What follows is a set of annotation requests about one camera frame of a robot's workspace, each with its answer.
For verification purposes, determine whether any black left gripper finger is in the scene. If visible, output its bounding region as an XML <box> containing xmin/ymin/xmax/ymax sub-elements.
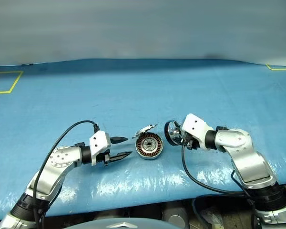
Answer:
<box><xmin>110</xmin><ymin>136</ymin><xmax>129</xmax><ymax>145</ymax></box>
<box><xmin>108</xmin><ymin>151</ymin><xmax>133</xmax><ymax>166</ymax></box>

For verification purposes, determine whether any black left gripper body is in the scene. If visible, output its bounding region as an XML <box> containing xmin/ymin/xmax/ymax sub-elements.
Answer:
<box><xmin>98</xmin><ymin>137</ymin><xmax>112</xmax><ymax>167</ymax></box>

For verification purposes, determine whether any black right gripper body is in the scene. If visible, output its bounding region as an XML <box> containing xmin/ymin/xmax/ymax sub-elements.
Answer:
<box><xmin>181</xmin><ymin>133</ymin><xmax>199</xmax><ymax>151</ymax></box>

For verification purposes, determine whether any silver finned rotor disc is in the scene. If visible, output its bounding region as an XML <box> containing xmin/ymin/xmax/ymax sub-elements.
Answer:
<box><xmin>131</xmin><ymin>124</ymin><xmax>158</xmax><ymax>139</ymax></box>

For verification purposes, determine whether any copper wound motor stator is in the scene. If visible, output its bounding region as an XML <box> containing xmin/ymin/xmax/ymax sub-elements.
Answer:
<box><xmin>135</xmin><ymin>134</ymin><xmax>163</xmax><ymax>161</ymax></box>

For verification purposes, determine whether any grey robot torso with chevron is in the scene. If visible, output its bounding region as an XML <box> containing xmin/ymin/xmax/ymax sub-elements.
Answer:
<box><xmin>72</xmin><ymin>216</ymin><xmax>169</xmax><ymax>229</ymax></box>

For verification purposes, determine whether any blue table cover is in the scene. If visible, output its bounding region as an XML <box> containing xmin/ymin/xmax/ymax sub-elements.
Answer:
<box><xmin>0</xmin><ymin>58</ymin><xmax>286</xmax><ymax>218</ymax></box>

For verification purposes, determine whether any grey rounded shape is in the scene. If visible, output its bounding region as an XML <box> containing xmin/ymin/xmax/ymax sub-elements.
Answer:
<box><xmin>162</xmin><ymin>206</ymin><xmax>189</xmax><ymax>229</ymax></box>

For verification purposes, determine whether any white crumpled material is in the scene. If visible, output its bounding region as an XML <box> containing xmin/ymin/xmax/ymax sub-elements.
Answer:
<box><xmin>202</xmin><ymin>207</ymin><xmax>224</xmax><ymax>229</ymax></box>

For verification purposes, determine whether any yellow tape corner mark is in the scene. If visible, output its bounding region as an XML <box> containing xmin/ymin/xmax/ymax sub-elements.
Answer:
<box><xmin>266</xmin><ymin>63</ymin><xmax>286</xmax><ymax>71</ymax></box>

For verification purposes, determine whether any yellow tape rectangle outline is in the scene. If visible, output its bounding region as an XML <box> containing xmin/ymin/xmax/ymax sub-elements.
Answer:
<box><xmin>0</xmin><ymin>71</ymin><xmax>24</xmax><ymax>94</ymax></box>

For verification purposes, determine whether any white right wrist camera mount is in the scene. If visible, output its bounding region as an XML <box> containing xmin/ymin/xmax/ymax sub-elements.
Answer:
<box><xmin>181</xmin><ymin>114</ymin><xmax>215</xmax><ymax>151</ymax></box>

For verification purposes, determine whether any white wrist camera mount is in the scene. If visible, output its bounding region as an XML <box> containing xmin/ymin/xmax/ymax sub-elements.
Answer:
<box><xmin>89</xmin><ymin>130</ymin><xmax>111</xmax><ymax>167</ymax></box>
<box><xmin>181</xmin><ymin>114</ymin><xmax>215</xmax><ymax>151</ymax></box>

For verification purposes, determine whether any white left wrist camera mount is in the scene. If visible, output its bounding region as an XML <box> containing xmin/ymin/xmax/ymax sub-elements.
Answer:
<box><xmin>89</xmin><ymin>130</ymin><xmax>111</xmax><ymax>167</ymax></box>

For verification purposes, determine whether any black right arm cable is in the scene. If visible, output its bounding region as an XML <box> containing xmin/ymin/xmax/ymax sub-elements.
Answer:
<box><xmin>181</xmin><ymin>140</ymin><xmax>256</xmax><ymax>229</ymax></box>

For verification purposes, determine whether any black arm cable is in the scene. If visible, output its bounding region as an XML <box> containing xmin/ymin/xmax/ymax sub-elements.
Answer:
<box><xmin>34</xmin><ymin>120</ymin><xmax>100</xmax><ymax>229</ymax></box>
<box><xmin>181</xmin><ymin>140</ymin><xmax>256</xmax><ymax>229</ymax></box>

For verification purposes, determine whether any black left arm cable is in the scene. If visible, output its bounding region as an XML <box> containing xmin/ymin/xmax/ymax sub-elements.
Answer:
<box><xmin>34</xmin><ymin>120</ymin><xmax>100</xmax><ymax>229</ymax></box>

